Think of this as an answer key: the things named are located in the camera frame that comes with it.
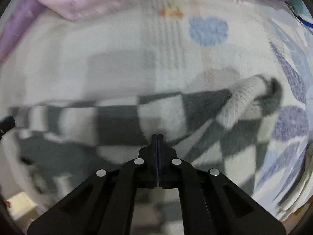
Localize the purple floral quilt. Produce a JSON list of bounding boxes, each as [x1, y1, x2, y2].
[[0, 0, 297, 61]]

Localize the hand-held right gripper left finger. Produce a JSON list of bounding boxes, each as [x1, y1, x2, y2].
[[27, 134, 159, 235]]

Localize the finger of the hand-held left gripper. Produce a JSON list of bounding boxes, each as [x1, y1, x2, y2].
[[0, 116, 15, 134]]

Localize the bed with white printed sheet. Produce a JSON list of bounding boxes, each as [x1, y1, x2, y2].
[[0, 0, 313, 226]]

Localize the cream white pants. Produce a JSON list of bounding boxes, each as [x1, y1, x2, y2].
[[276, 142, 313, 218]]

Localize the grey white checkered cardigan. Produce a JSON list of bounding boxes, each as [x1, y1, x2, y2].
[[8, 75, 284, 235]]

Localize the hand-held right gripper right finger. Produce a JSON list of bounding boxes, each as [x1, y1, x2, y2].
[[159, 135, 285, 235]]

